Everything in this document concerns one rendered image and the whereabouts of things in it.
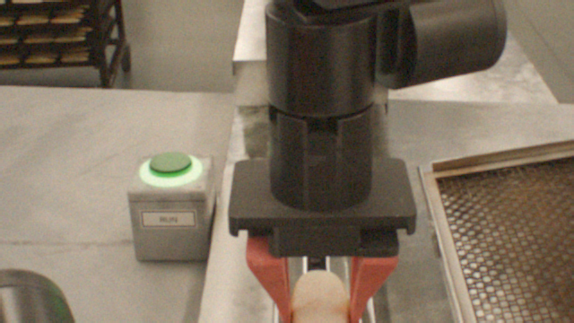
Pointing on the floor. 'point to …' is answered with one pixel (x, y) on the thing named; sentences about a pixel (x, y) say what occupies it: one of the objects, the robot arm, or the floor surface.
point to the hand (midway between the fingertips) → (320, 313)
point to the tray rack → (64, 37)
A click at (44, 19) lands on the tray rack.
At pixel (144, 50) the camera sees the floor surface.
